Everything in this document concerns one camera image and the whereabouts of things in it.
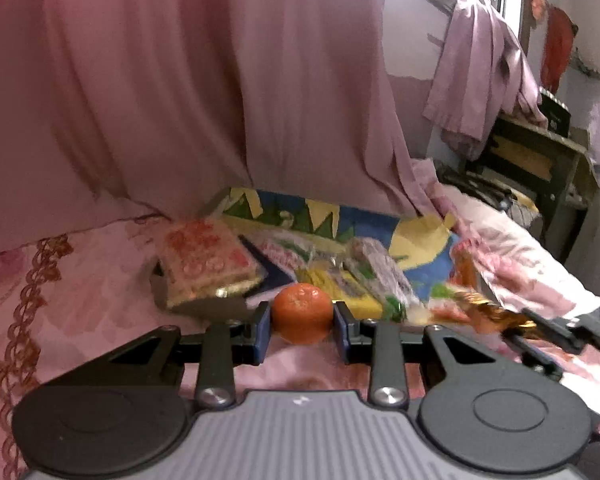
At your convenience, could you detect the green sausage stick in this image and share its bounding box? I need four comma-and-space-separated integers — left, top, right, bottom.
382, 295, 406, 323

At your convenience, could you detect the dark wooden desk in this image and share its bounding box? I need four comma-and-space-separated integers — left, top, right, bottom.
463, 114, 600, 263

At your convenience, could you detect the dark blue packet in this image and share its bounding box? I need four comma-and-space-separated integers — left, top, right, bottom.
239, 235, 294, 308

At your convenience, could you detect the clear crispy rice cake pack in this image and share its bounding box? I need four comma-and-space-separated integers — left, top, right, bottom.
155, 218, 266, 309

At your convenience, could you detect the yellow snack bar packet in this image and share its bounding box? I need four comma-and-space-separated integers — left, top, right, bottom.
296, 263, 384, 320

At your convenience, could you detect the orange mandarin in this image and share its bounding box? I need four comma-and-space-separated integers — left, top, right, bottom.
271, 283, 334, 344

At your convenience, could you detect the painted cardboard box tray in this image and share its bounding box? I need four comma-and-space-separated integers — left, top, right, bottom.
212, 188, 466, 325

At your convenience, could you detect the hanging pink cloth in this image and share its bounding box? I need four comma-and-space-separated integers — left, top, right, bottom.
424, 0, 548, 160

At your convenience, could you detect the black handbag beside bed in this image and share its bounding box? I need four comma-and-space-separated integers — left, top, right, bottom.
434, 160, 542, 226

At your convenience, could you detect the red hanging ornament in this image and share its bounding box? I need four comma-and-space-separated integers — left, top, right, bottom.
531, 0, 579, 93

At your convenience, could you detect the gold foil snack packet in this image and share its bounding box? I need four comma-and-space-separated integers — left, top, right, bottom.
451, 289, 536, 333

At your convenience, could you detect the green white vegetable snack pouch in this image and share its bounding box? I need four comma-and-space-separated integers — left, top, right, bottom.
246, 230, 343, 274

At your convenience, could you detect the floral pink bedsheet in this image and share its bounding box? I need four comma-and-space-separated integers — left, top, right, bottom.
0, 188, 600, 479

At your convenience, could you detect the orange white snack packet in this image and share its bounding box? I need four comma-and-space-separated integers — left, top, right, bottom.
424, 242, 487, 326

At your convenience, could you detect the pink white nougat bar pack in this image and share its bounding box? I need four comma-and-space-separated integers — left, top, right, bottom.
344, 237, 420, 316

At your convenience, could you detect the black box on desk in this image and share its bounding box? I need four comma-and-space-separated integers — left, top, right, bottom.
539, 87, 571, 138

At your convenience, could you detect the pink draped curtain sheet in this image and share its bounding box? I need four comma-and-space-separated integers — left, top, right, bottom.
0, 0, 434, 252

